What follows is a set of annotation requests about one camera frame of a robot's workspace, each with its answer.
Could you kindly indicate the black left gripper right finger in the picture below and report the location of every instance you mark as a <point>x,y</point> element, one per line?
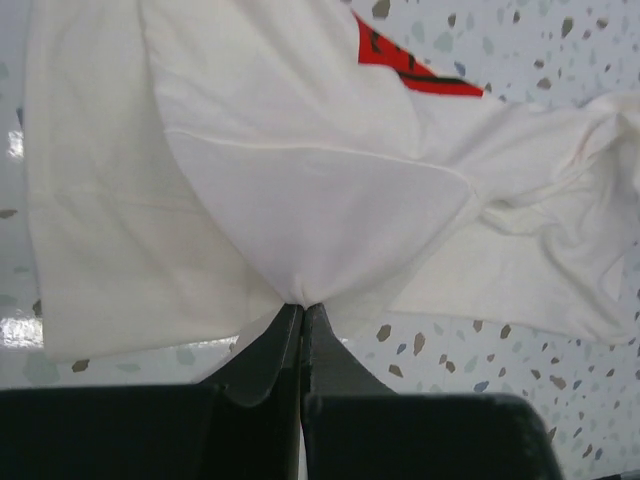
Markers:
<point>355,427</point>

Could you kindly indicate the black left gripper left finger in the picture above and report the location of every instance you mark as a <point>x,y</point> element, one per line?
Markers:
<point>241,422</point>

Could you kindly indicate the white t-shirt red print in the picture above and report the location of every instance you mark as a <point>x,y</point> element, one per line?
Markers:
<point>192,166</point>

